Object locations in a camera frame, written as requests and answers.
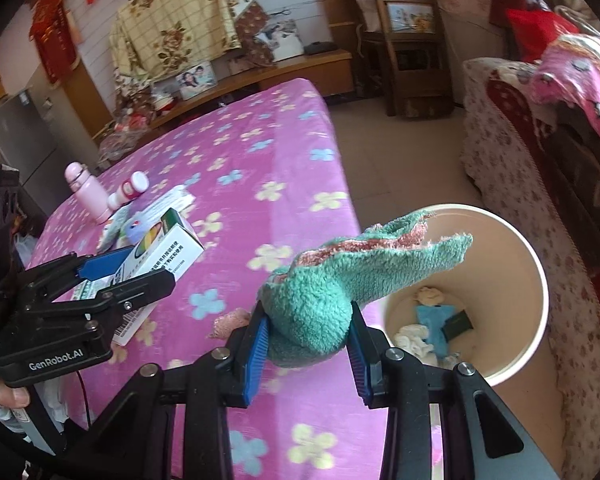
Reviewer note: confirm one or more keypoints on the small pink white bottle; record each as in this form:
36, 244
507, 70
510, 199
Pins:
127, 191

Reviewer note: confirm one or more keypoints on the wedding photo print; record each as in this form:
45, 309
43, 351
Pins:
280, 37

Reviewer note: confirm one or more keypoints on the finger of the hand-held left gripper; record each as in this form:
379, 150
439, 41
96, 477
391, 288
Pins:
145, 287
105, 264

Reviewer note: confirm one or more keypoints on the beige tissue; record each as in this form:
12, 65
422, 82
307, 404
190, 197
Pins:
430, 296

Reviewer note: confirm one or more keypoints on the small white red box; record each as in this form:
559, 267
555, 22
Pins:
175, 200

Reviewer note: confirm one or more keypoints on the teal fluffy towel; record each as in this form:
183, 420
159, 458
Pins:
310, 300

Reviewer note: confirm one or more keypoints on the dark green packet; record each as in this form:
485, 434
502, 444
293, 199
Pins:
460, 322

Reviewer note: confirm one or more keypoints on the pile of plastic bags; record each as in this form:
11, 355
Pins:
125, 135

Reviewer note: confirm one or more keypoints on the yellow floral cover cloth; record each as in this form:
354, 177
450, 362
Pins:
170, 20

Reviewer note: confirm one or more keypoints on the white tissue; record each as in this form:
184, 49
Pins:
415, 340

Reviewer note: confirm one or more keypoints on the beige round bin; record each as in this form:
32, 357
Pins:
505, 260

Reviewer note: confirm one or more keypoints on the small black box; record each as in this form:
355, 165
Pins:
320, 48

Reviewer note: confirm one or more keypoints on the pink printed blanket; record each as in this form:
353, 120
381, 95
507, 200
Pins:
580, 85

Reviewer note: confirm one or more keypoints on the floral covered sofa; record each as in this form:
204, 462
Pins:
530, 200

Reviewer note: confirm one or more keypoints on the red fringed banner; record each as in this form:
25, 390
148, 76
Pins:
52, 35

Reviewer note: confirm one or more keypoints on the framed couple photo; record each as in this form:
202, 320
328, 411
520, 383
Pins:
196, 80

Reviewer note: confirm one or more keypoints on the person's left hand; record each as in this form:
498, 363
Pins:
10, 396

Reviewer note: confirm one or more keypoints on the red bag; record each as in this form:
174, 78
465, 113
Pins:
540, 35

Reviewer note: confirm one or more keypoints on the pink thermos bottle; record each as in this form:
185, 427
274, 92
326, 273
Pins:
87, 192

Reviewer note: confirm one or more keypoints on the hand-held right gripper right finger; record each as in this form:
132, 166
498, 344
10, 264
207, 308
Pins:
361, 367

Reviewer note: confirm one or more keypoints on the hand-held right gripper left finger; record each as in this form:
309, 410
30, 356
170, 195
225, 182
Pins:
255, 355

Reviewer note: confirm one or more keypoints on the grey refrigerator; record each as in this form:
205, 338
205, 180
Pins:
15, 135

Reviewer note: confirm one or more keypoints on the pink floral tablecloth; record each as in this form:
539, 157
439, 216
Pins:
260, 150

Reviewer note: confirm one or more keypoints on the flat snack packet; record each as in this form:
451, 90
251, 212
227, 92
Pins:
112, 225

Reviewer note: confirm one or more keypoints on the green white medicine box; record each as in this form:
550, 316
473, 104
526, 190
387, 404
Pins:
175, 245

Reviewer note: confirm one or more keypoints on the wooden cabinet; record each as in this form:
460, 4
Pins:
300, 72

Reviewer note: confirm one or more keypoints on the white plastic bag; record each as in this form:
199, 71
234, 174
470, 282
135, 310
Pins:
27, 250

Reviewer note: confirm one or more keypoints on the wooden chair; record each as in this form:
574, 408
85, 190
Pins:
410, 60

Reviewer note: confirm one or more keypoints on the light blue packet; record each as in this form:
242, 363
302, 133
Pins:
432, 322

